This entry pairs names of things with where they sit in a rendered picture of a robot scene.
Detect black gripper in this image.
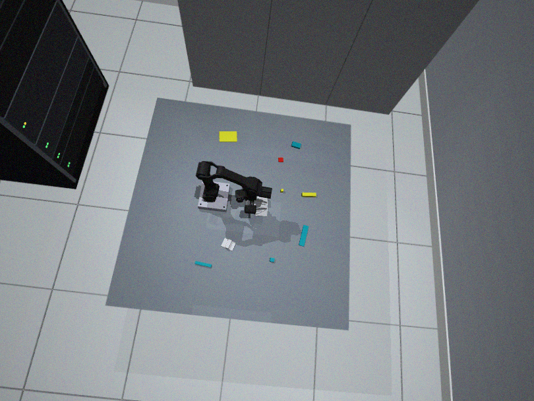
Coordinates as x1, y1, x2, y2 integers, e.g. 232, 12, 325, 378
245, 192, 257, 214

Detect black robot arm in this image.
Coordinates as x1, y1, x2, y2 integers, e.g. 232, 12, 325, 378
196, 161, 272, 202

